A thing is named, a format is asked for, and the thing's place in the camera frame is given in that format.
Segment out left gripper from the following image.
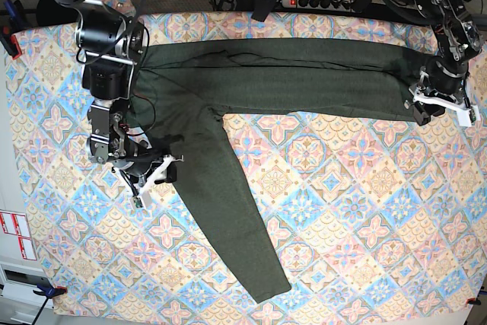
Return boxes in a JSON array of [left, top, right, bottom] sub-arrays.
[[404, 56, 480, 127]]

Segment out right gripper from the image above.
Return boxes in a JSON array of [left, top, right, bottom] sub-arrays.
[[112, 142, 184, 209]]

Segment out dark green long-sleeve shirt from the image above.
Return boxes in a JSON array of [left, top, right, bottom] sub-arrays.
[[133, 38, 430, 303]]

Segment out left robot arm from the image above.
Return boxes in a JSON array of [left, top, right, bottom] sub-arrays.
[[383, 0, 483, 127]]

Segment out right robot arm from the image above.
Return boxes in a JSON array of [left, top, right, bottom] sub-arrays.
[[55, 0, 182, 209]]

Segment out red white labels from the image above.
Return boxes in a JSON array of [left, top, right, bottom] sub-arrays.
[[1, 211, 37, 261]]

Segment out blue clamp lower left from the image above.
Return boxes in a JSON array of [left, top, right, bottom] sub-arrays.
[[32, 285, 68, 325]]

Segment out blue clamp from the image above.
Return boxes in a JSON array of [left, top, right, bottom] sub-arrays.
[[1, 0, 21, 59], [32, 285, 68, 325]]

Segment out grey cabinet lower left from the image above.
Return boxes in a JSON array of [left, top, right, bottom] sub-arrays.
[[1, 261, 49, 324]]

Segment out white power strip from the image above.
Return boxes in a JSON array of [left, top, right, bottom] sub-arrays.
[[281, 0, 352, 11]]

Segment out orange clamp lower right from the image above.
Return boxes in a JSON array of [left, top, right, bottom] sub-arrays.
[[466, 298, 482, 306]]

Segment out black round stool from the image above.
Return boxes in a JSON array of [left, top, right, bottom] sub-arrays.
[[36, 0, 79, 27]]

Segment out black remote-like device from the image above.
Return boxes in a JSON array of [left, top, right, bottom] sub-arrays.
[[251, 0, 281, 22]]

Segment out blue clamp upper left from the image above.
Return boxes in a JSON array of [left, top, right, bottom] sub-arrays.
[[1, 0, 21, 59]]

